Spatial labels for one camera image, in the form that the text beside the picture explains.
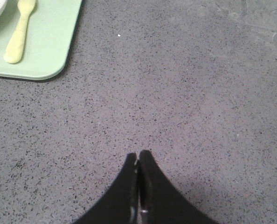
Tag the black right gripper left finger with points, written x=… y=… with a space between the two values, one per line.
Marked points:
x=119 y=204

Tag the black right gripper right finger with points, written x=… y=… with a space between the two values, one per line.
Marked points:
x=160 y=201

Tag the light green rectangular tray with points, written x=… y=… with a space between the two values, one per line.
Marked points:
x=50 y=31

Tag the yellow plastic fork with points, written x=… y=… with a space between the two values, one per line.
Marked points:
x=15 y=47

